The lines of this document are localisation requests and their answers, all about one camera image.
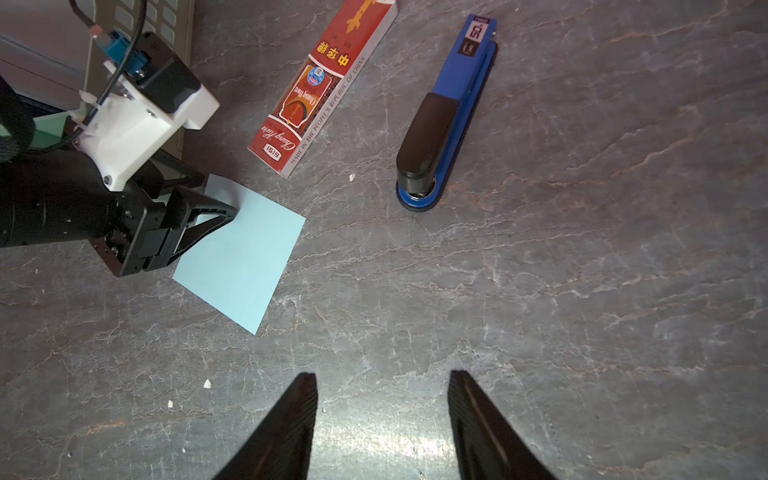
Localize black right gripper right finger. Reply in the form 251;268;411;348
447;370;555;480

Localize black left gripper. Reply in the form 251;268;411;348
89;161;238;277

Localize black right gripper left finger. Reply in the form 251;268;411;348
215;372;318;480

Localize light blue square paper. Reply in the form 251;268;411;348
173;175;305;334

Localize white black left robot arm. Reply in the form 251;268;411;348
1;83;237;277

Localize green plastic file organizer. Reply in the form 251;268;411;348
1;1;218;166

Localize red pencil box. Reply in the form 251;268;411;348
248;0;398;178

